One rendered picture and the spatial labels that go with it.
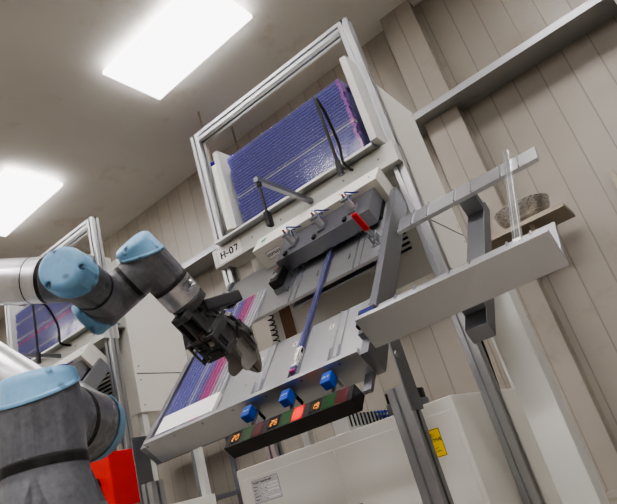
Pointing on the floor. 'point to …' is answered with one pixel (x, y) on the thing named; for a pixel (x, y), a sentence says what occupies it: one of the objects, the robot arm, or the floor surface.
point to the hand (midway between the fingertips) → (256, 364)
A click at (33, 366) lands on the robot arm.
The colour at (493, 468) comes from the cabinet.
